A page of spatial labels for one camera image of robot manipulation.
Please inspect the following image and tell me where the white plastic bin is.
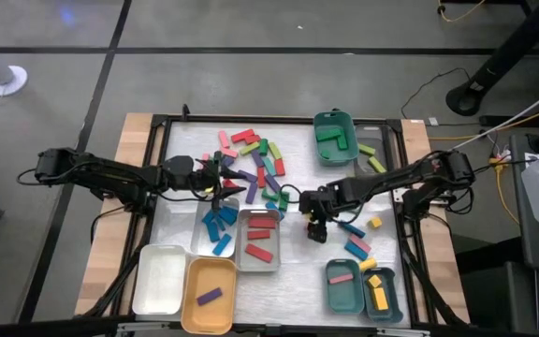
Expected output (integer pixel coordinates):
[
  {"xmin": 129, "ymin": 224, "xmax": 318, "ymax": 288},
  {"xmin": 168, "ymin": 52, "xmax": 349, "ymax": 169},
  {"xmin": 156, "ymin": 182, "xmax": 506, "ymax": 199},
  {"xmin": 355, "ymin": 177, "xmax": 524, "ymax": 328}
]
[
  {"xmin": 189, "ymin": 196, "xmax": 241, "ymax": 257},
  {"xmin": 131, "ymin": 242, "xmax": 189, "ymax": 315}
]

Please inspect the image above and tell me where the orange plastic bin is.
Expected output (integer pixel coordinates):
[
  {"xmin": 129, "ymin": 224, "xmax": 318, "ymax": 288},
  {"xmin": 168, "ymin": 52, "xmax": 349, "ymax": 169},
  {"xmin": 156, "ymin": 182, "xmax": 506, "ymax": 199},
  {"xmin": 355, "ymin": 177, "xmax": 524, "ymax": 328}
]
[{"xmin": 180, "ymin": 256, "xmax": 238, "ymax": 335}]

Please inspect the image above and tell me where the light grey plastic bin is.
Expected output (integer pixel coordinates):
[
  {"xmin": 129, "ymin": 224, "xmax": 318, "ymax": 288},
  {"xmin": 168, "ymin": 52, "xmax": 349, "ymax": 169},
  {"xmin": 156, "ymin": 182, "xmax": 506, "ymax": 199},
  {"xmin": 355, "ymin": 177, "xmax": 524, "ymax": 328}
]
[{"xmin": 234, "ymin": 208, "xmax": 283, "ymax": 273}]

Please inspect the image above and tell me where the black floor cable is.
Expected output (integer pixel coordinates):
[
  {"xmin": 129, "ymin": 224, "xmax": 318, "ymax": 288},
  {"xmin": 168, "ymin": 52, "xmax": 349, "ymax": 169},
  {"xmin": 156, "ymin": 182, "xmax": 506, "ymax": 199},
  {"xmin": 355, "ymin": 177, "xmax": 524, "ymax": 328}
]
[{"xmin": 400, "ymin": 66, "xmax": 472, "ymax": 121}]

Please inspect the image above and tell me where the wooden table side board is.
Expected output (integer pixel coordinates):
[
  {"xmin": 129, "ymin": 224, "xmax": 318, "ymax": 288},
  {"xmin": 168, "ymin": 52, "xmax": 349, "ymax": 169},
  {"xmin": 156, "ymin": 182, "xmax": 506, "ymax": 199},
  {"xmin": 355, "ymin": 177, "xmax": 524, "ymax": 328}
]
[
  {"xmin": 400, "ymin": 119, "xmax": 471, "ymax": 325},
  {"xmin": 73, "ymin": 111, "xmax": 156, "ymax": 317}
]

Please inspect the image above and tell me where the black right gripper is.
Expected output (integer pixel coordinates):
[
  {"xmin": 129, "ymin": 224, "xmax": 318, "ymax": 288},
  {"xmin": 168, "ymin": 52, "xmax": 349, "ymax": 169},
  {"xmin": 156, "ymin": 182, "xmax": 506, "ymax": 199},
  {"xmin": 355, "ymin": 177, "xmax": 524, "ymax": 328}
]
[{"xmin": 299, "ymin": 184, "xmax": 349, "ymax": 244}]

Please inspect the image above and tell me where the yellow floor cable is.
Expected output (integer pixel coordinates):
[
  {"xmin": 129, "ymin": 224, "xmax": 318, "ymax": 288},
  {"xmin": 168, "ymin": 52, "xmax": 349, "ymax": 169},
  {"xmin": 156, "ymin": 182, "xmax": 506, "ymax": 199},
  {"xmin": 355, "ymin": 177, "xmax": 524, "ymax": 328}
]
[{"xmin": 437, "ymin": 0, "xmax": 486, "ymax": 23}]

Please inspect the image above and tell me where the black side desk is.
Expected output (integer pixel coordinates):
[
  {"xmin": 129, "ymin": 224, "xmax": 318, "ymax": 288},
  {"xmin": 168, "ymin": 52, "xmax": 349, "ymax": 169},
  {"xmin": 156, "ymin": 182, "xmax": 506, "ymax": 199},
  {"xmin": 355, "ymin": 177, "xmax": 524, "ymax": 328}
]
[{"xmin": 451, "ymin": 135, "xmax": 539, "ymax": 337}]

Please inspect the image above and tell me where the white cable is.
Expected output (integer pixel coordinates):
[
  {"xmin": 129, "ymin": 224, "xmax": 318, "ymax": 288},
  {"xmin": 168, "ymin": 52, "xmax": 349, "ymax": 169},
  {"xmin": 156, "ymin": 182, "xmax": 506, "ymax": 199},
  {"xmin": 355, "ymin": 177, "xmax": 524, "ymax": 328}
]
[{"xmin": 451, "ymin": 77, "xmax": 539, "ymax": 151}]

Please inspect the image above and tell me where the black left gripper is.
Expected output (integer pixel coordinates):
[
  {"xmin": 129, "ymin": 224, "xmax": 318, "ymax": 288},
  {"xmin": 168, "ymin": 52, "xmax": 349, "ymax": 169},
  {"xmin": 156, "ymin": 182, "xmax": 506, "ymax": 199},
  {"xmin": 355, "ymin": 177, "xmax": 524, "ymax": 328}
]
[{"xmin": 192, "ymin": 157, "xmax": 249, "ymax": 198}]

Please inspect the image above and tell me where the power strip with plugs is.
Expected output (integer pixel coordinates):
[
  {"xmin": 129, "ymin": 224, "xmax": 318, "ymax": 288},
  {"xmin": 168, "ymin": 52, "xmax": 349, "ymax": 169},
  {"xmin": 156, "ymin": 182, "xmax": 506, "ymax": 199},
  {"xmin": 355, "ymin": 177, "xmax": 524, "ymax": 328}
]
[{"xmin": 488, "ymin": 148, "xmax": 514, "ymax": 173}]

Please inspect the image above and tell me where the grey translucent plastic bin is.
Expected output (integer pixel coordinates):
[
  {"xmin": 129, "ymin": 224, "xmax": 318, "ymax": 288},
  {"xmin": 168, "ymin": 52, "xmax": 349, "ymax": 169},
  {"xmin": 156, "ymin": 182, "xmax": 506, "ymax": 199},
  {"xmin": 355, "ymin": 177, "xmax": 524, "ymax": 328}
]
[{"xmin": 353, "ymin": 124, "xmax": 392, "ymax": 177}]

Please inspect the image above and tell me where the dark teal plastic bin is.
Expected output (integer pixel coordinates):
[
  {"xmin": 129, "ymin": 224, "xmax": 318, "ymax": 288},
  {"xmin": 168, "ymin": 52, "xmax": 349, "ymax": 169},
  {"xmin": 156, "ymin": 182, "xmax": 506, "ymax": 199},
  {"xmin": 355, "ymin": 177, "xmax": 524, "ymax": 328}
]
[{"xmin": 361, "ymin": 266, "xmax": 404, "ymax": 325}]

